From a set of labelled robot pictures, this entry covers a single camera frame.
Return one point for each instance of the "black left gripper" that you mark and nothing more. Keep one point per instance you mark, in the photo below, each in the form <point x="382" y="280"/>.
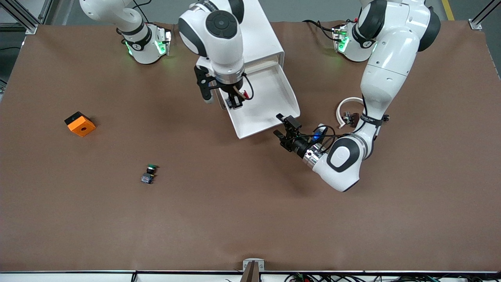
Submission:
<point x="296" y="144"/>

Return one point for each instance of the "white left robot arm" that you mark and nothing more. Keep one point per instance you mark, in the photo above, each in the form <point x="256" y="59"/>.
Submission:
<point x="387" y="70"/>

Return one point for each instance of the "brown table cover sheet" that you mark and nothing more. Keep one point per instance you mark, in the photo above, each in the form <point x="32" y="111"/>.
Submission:
<point x="250" y="203"/>

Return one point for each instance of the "dark brown small component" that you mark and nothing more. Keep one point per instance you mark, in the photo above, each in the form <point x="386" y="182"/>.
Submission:
<point x="352" y="119"/>

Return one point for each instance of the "orange box with black base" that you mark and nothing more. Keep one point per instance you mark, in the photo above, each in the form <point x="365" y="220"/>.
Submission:
<point x="82" y="127"/>

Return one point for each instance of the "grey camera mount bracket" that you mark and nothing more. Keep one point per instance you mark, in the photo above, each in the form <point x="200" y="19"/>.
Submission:
<point x="253" y="270"/>

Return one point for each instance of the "green push button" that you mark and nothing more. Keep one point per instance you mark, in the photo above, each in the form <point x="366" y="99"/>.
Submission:
<point x="148" y="174"/>

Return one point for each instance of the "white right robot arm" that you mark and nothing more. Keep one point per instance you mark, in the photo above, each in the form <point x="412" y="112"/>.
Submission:
<point x="227" y="55"/>

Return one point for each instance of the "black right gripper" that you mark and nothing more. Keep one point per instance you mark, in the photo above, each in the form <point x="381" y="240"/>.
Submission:
<point x="233" y="101"/>

